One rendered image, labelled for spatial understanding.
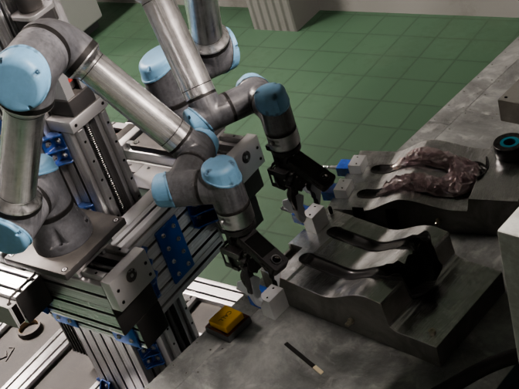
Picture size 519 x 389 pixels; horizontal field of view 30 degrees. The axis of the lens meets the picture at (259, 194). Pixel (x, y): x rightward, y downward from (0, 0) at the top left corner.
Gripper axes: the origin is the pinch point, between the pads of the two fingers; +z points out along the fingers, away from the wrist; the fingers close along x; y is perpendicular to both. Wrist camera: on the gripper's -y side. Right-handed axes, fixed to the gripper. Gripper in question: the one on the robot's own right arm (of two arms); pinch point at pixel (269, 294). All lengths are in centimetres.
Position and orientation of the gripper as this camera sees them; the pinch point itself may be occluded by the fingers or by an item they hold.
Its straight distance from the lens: 214.8
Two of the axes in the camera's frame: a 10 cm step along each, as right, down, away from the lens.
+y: -7.1, -2.3, 6.6
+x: -6.5, 5.7, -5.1
